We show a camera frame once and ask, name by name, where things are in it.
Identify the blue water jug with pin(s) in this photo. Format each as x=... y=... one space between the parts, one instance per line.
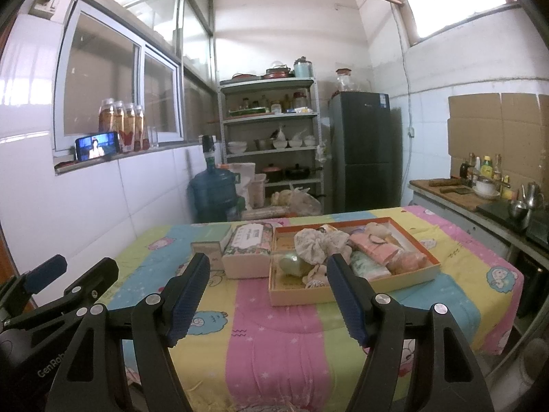
x=212 y=193

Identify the cream plush rabbit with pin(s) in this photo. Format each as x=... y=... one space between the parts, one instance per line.
x=377 y=228

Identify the small tissue packet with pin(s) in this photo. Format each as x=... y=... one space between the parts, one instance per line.
x=294 y=265

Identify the high barred window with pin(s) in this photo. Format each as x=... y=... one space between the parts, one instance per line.
x=454 y=0

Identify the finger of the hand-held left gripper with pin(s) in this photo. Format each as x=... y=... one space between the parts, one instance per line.
x=98 y=277
x=45 y=272

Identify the glass jar with red lid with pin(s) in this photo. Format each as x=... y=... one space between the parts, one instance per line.
x=344 y=81

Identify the clear drinking glass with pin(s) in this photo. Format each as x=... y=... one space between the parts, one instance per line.
x=153 y=138

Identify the black wok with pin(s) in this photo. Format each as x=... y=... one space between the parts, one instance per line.
x=298 y=172

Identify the aluminium sliding window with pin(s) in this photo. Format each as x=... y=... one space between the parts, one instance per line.
x=107 y=77

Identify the white plastic container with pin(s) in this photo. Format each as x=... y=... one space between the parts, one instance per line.
x=257 y=191

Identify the cream lace scrunchie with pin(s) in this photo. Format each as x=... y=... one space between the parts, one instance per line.
x=317 y=243

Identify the clear plastic bag of food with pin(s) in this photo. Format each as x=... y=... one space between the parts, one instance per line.
x=298 y=201

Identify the yellow cap condiment bottle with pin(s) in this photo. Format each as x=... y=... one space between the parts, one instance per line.
x=487 y=167

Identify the kitchen counter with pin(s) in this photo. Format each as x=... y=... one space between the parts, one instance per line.
x=463 y=210

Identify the white metal shelf rack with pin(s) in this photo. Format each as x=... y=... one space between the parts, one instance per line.
x=270 y=124

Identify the orange shallow cardboard box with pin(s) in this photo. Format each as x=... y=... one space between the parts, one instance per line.
x=291 y=295

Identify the teal canister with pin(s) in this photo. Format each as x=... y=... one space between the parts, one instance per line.
x=303 y=68

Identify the kitchen cleaver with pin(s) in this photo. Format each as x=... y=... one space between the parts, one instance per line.
x=457 y=190

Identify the white sack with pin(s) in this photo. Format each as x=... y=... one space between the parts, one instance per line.
x=238 y=180

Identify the mint green flat box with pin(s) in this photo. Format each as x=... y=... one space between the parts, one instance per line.
x=210 y=232

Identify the orange drink bottle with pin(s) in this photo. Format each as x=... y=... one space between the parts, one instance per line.
x=139 y=131
x=119 y=126
x=107 y=116
x=129 y=128

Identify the cardboard wall sheet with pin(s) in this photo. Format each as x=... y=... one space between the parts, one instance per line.
x=506 y=133

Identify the colourful cartoon printed blanket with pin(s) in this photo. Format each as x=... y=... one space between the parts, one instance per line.
x=278 y=352

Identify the red clay pot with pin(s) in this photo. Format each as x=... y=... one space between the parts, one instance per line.
x=272 y=173

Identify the steel kettle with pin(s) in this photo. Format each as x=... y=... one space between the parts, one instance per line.
x=532 y=195

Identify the steel pot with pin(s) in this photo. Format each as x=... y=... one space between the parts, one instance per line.
x=519 y=209

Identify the stack of white bowls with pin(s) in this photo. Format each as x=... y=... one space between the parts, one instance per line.
x=236 y=146

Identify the pink floral tissue box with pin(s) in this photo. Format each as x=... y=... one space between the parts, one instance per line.
x=246 y=244

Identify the green tray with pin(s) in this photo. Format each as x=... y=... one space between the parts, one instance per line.
x=251 y=113

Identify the smartphone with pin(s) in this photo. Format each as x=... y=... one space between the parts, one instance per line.
x=97 y=146

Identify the black water pump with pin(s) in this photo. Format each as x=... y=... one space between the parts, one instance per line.
x=209 y=146

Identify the black refrigerator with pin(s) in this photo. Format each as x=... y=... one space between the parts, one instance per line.
x=362 y=150

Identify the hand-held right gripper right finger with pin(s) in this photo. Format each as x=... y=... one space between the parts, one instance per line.
x=345 y=307

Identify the red pot with glass lid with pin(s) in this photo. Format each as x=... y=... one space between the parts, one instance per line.
x=278 y=72

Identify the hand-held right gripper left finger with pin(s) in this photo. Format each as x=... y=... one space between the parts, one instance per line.
x=188 y=302

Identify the black induction cooker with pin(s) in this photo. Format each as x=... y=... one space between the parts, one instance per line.
x=499 y=219

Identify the white bowl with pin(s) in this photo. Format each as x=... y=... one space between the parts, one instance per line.
x=487 y=189

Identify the mint patterned tissue pack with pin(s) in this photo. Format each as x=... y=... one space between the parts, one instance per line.
x=369 y=267

